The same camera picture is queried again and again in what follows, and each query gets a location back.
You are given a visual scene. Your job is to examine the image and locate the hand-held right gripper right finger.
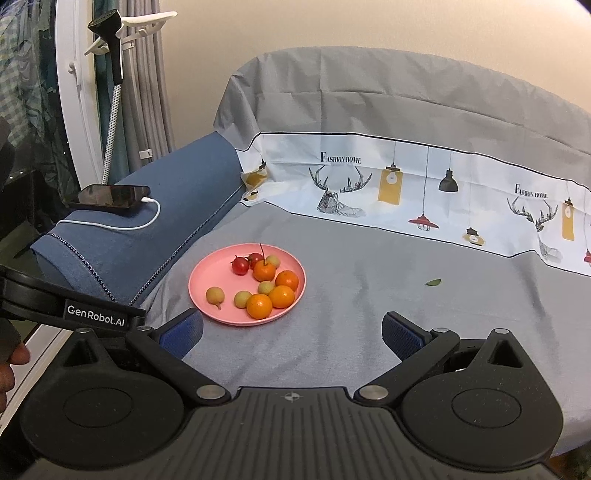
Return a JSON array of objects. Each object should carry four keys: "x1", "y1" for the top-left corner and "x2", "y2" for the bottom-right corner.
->
[{"x1": 353, "y1": 311, "x2": 527, "y2": 407}]

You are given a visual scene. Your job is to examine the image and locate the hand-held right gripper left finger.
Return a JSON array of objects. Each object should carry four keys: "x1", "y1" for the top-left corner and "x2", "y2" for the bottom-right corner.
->
[{"x1": 58, "y1": 308, "x2": 232, "y2": 407}]

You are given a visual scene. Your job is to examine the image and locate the white hanger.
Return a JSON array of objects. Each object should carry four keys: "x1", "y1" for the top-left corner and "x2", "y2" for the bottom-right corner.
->
[{"x1": 84, "y1": 11, "x2": 178, "y2": 56}]

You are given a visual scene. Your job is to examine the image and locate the white charging cable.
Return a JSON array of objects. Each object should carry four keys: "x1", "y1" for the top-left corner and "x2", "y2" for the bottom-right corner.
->
[{"x1": 55, "y1": 198, "x2": 161, "y2": 232}]

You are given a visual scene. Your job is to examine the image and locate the pink plate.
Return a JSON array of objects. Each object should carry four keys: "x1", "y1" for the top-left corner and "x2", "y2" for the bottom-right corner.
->
[{"x1": 188, "y1": 244, "x2": 307, "y2": 328}]

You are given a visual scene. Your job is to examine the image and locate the blue sofa armrest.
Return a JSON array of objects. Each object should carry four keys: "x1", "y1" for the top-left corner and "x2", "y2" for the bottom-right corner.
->
[{"x1": 30, "y1": 131, "x2": 245, "y2": 319}]

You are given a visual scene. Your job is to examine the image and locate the checked cloth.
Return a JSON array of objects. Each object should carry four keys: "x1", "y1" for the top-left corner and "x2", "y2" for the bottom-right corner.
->
[{"x1": 0, "y1": 14, "x2": 61, "y2": 162}]

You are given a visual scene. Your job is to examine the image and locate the person's left hand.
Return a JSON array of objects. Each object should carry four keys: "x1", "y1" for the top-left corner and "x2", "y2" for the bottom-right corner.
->
[{"x1": 0, "y1": 344, "x2": 31, "y2": 414}]

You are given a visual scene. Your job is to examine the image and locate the grey curtain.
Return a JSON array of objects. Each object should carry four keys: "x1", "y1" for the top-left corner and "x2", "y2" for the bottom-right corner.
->
[{"x1": 115, "y1": 0, "x2": 178, "y2": 178}]

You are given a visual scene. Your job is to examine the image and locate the patterned steamer hose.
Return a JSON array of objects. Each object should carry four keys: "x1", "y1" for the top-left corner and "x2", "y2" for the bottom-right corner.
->
[{"x1": 100, "y1": 84, "x2": 123, "y2": 186}]

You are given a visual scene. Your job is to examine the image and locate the black smartphone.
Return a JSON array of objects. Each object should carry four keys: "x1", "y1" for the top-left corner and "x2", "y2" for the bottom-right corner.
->
[{"x1": 68, "y1": 184, "x2": 151, "y2": 215}]

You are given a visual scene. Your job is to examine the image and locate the white door frame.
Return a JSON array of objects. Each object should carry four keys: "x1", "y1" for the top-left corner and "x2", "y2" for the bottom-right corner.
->
[{"x1": 54, "y1": 0, "x2": 116, "y2": 185}]

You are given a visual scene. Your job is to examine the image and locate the grey printed sofa sheet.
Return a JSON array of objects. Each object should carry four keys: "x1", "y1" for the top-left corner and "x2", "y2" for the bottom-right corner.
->
[{"x1": 139, "y1": 46, "x2": 591, "y2": 457}]

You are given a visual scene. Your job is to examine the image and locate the black garment steamer head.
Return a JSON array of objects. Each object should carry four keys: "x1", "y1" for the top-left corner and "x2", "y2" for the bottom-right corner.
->
[{"x1": 88, "y1": 14, "x2": 124, "y2": 86}]

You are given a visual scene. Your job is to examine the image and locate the small orange with stem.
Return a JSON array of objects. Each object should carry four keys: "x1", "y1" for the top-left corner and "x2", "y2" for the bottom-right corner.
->
[{"x1": 253, "y1": 244, "x2": 277, "y2": 282}]

